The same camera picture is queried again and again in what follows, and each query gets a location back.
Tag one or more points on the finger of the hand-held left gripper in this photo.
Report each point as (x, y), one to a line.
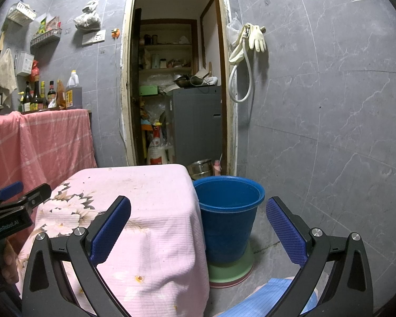
(36, 196)
(10, 189)

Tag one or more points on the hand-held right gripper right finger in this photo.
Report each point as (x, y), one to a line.
(285, 231)

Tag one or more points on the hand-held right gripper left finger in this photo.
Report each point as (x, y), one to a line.
(110, 228)

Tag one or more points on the blue plastic bucket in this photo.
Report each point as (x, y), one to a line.
(227, 228)

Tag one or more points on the person's left hand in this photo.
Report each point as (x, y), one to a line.
(10, 264)

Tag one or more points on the pink floral table cloth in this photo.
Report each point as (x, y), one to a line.
(145, 198)

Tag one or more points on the pink checked cloth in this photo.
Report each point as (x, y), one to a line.
(46, 145)

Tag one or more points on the person's blue trouser leg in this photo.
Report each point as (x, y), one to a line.
(270, 295)

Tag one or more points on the small yellow cap bottle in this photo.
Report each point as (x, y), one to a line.
(20, 103)

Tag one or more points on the white red sack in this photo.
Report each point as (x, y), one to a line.
(156, 148)

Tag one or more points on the orange brown pouch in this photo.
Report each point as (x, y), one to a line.
(60, 95)

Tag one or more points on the steel pot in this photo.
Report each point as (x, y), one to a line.
(199, 169)

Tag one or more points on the large cooking oil jug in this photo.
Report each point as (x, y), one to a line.
(73, 94)

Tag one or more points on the beige hanging towel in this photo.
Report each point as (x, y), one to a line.
(6, 76)

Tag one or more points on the red plastic bag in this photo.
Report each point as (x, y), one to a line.
(35, 71)

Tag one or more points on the white box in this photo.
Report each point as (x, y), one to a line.
(24, 63)

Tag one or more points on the grey cabinet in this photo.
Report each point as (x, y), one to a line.
(194, 125)

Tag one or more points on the dark wooden door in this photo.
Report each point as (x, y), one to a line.
(135, 89)

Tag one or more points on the green box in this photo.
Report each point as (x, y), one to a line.
(148, 90)

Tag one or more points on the black wok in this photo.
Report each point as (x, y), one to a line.
(184, 81)

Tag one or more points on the seasoning packets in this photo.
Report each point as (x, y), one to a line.
(49, 24)

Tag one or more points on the white plastic basket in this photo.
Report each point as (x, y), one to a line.
(21, 14)

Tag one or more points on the cream rubber glove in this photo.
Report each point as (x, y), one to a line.
(258, 38)
(238, 51)

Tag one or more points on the wooden storage shelf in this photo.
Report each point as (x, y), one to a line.
(166, 48)

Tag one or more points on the hanging filled plastic bag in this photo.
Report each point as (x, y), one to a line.
(87, 15)

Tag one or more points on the clear plastic bag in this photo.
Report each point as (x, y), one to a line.
(232, 30)

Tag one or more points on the wooden door frame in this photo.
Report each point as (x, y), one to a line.
(125, 89)

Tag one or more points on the wall socket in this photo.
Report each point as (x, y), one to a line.
(94, 37)

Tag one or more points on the orange wall hook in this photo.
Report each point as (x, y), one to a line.
(115, 32)

